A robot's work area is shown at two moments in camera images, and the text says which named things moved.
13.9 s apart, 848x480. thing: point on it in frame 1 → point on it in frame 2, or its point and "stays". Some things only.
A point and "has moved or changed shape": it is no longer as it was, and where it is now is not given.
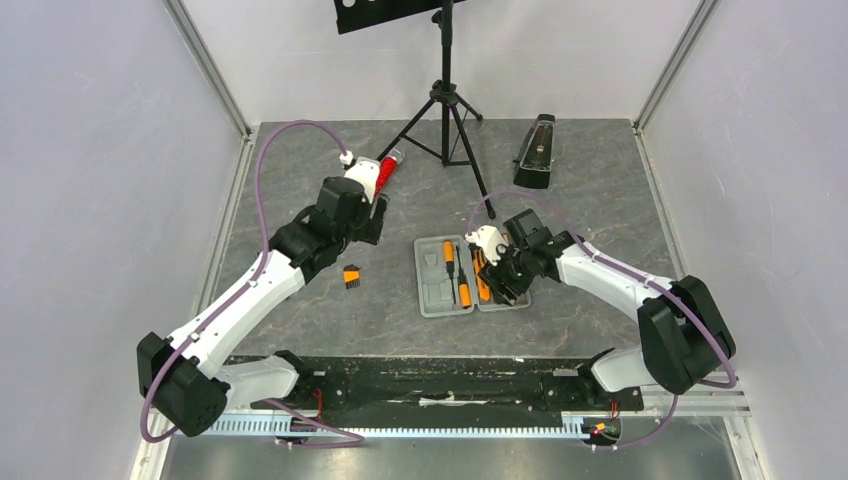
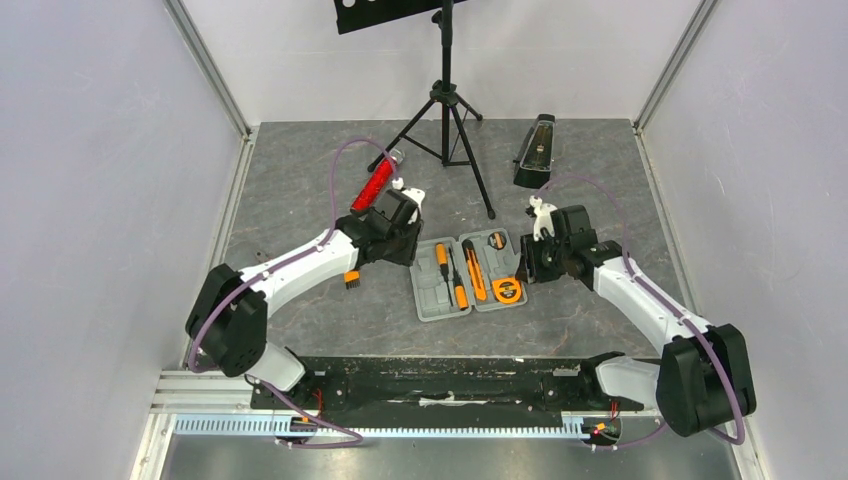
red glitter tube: x=388 y=166 stays
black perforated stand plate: x=352 y=15 stays
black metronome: x=534 y=160 stays
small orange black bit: x=351 y=276 stays
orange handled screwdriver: x=463 y=286 has moved or changed shape
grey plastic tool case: x=434 y=281 stays
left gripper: x=372 y=227 → x=407 y=257
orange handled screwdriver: x=449 y=258 has moved or changed shape
